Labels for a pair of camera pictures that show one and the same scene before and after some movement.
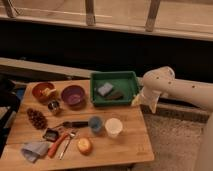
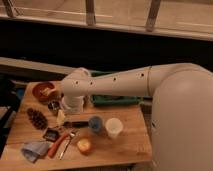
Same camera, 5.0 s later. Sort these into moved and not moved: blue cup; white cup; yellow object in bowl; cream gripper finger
Moved: cream gripper finger
Not moved: blue cup; yellow object in bowl; white cup
